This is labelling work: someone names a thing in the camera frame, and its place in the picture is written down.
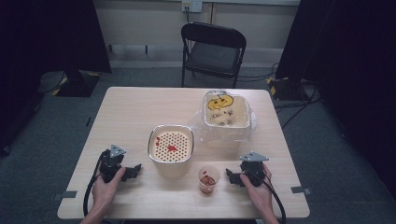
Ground clear plastic cup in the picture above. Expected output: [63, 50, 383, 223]
[197, 164, 221, 196]

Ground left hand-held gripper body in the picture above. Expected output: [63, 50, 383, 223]
[98, 144, 127, 184]

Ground clear container with yellow food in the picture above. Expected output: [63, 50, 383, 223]
[203, 91, 251, 147]

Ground black folding chair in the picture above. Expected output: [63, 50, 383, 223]
[180, 21, 248, 90]

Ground round bowl with perforated lid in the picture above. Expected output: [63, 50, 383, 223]
[147, 123, 195, 180]

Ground person's right hand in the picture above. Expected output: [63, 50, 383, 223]
[239, 163, 276, 217]

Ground person's left hand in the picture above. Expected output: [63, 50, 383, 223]
[91, 166, 127, 217]

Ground white wall socket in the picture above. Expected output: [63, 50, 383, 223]
[181, 0, 204, 14]

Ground clear bag with yellow print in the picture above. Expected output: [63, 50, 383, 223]
[188, 89, 259, 148]

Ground dark curtain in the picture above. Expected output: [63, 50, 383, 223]
[275, 0, 396, 202]
[0, 0, 113, 158]

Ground red food leftovers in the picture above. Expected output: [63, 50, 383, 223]
[200, 175, 217, 188]

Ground perforated strainer insert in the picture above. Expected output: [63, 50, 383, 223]
[149, 130, 192, 162]

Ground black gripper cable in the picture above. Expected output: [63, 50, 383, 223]
[255, 174, 288, 224]
[82, 152, 105, 218]

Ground black floor cable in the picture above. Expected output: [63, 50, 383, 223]
[274, 83, 322, 131]
[238, 62, 280, 83]

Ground grey table bracket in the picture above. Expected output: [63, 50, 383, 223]
[290, 185, 313, 197]
[51, 189, 78, 202]

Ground black stand base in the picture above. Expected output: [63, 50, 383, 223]
[51, 69, 102, 98]
[265, 76, 310, 102]

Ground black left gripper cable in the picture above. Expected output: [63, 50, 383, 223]
[82, 152, 105, 218]

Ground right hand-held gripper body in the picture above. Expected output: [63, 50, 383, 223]
[239, 150, 270, 189]

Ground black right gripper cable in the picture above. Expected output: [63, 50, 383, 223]
[255, 174, 288, 224]

